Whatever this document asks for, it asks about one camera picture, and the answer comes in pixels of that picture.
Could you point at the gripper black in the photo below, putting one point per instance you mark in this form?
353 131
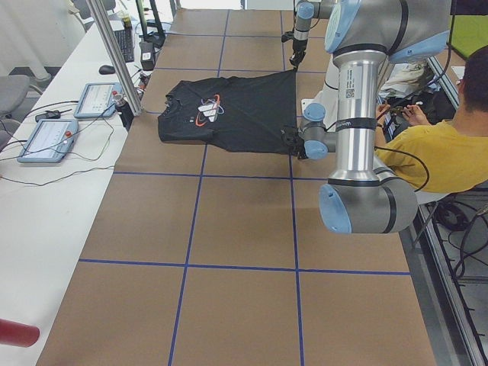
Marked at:
297 46
290 138

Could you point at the black graphic t-shirt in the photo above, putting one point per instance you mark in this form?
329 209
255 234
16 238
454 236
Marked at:
240 115

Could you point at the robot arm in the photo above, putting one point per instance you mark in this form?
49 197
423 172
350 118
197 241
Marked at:
362 195
304 13

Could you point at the person in yellow shirt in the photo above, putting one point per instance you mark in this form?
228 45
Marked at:
451 155

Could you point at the black computer keyboard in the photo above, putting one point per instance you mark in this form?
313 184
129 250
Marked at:
124 40

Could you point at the black computer mouse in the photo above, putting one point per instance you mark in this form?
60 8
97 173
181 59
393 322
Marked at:
106 70

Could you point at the upper teach pendant tablet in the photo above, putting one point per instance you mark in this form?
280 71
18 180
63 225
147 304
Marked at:
97 100

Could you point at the teach pendant tablet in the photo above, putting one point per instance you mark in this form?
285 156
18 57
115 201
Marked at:
97 100
50 141

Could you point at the lower teach pendant tablet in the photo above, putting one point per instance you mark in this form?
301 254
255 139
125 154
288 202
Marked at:
50 141

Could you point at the red cylinder bottle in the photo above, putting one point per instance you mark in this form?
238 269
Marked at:
18 334

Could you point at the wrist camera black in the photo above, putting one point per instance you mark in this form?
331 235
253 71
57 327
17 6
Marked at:
286 36

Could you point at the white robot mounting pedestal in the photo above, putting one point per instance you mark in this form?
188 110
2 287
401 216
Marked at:
328 96

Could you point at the aluminium frame post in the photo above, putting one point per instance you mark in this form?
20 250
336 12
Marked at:
100 16

